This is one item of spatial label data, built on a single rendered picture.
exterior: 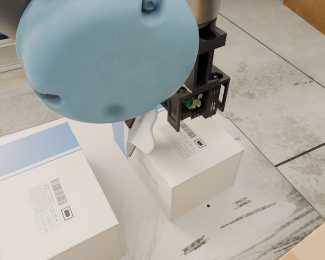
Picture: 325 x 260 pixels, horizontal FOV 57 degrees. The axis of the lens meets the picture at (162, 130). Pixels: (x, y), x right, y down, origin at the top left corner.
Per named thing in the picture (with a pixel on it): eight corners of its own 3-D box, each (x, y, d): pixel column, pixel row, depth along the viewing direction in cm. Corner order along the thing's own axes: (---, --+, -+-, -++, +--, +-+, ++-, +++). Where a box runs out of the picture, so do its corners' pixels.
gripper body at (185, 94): (175, 137, 35) (179, 46, 26) (140, 98, 40) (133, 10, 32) (225, 114, 38) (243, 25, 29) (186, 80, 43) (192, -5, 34)
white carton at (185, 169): (111, 136, 55) (104, 98, 48) (166, 113, 59) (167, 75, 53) (169, 222, 43) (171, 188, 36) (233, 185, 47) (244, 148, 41)
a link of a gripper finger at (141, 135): (127, 178, 38) (163, 122, 35) (108, 148, 42) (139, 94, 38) (145, 178, 40) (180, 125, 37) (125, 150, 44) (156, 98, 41)
